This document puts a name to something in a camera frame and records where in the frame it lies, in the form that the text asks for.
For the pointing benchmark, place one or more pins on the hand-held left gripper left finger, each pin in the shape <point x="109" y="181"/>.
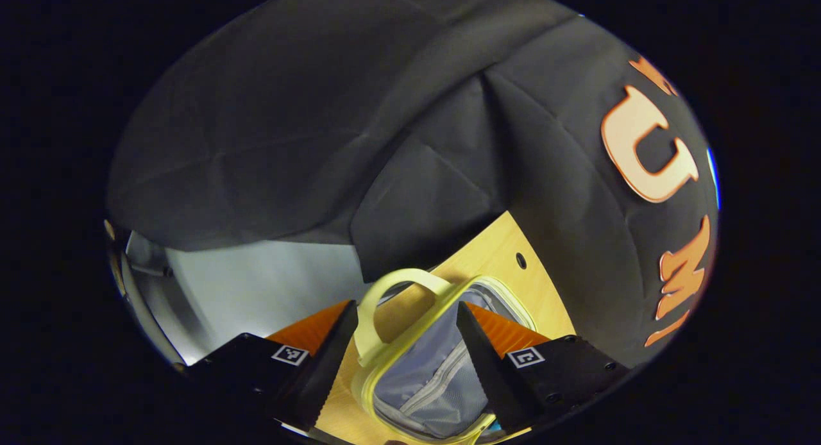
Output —
<point x="327" y="368"/>

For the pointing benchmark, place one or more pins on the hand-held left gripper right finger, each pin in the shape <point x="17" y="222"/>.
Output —
<point x="487" y="374"/>

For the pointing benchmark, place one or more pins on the small yellow suitcase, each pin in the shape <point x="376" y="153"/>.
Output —
<point x="442" y="374"/>

